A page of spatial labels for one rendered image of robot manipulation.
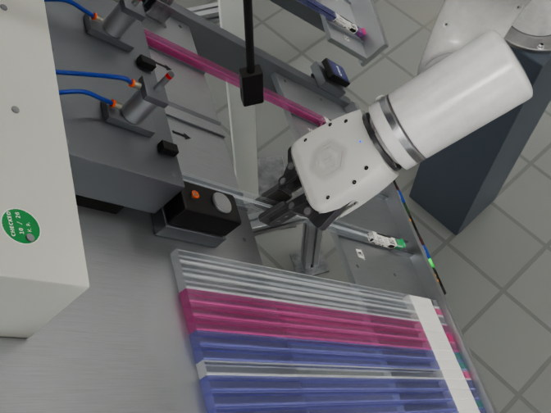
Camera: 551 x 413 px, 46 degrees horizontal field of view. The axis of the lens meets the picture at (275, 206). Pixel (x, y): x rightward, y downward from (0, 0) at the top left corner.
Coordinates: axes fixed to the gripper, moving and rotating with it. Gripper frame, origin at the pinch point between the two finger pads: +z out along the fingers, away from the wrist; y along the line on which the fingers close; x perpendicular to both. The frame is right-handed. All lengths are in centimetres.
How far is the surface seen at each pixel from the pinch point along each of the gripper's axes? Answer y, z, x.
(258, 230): -33, 33, 58
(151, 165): 4.6, -0.9, -24.3
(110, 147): 3.9, -0.2, -28.4
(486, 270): -18, -1, 117
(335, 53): -107, 10, 109
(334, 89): -30.1, -5.9, 26.1
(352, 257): 4.1, -1.6, 15.2
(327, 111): -26.6, -3.5, 25.4
